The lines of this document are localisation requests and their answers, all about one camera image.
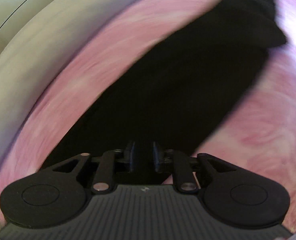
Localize black trousers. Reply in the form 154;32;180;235
41;0;288;185

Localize pink rose bed blanket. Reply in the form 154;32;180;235
0;0;296;232

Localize grey striped duvet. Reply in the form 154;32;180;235
0;0;238;225

